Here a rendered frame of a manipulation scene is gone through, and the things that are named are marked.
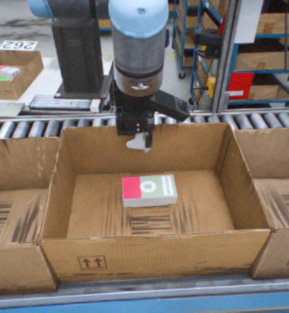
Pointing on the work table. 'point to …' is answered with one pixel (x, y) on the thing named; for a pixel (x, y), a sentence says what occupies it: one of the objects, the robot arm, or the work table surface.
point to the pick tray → (27, 61)
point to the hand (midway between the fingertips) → (148, 146)
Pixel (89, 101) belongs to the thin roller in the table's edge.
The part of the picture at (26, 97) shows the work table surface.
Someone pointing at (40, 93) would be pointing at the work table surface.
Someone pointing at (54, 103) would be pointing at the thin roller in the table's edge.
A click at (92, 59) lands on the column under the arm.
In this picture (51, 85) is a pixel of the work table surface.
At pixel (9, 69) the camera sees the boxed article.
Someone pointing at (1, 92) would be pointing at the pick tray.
